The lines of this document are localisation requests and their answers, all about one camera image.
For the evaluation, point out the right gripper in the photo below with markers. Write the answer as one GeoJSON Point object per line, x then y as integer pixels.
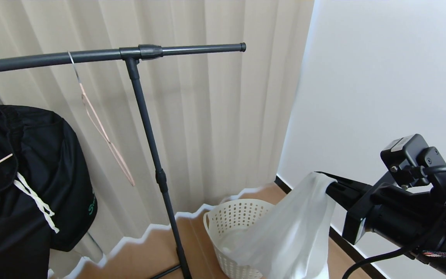
{"type": "Point", "coordinates": [397, 217]}

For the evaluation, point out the white garment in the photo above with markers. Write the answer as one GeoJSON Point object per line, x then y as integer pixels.
{"type": "Point", "coordinates": [292, 232]}

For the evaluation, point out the black shorts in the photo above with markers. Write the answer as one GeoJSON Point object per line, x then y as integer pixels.
{"type": "Point", "coordinates": [14, 232]}

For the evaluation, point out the white laundry basket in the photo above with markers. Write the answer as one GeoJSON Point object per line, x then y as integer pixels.
{"type": "Point", "coordinates": [238, 217]}

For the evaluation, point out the black clothes rack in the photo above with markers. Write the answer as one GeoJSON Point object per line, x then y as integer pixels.
{"type": "Point", "coordinates": [52, 58]}

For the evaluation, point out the beige curtain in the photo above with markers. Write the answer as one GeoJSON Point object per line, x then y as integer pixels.
{"type": "Point", "coordinates": [207, 116]}

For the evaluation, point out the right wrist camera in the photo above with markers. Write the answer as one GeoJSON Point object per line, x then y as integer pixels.
{"type": "Point", "coordinates": [409, 155]}

